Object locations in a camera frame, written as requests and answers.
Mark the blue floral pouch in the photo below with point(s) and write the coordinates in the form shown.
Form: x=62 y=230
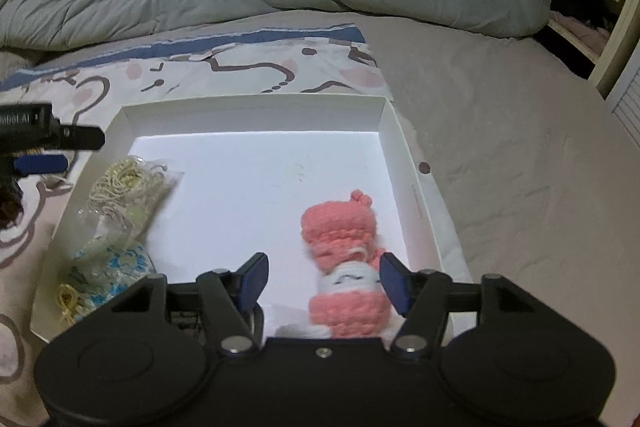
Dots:
x=115 y=267

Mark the white slatted door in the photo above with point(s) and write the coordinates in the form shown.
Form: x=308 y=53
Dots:
x=625 y=107

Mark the pink crochet doll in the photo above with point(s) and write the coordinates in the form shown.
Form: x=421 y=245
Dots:
x=340 y=232

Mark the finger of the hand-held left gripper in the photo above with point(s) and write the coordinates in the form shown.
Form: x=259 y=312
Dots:
x=42 y=164
x=82 y=138

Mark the cream shelf unit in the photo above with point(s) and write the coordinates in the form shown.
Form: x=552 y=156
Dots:
x=620 y=22

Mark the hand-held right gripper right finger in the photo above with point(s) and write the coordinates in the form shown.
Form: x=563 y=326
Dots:
x=395 y=282

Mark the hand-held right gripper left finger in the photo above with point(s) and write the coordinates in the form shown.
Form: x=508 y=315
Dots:
x=254 y=279

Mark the shallow white cardboard box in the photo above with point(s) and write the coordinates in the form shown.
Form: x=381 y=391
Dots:
x=250 y=182

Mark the cartoon printed blanket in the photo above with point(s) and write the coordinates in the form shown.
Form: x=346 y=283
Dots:
x=225 y=57

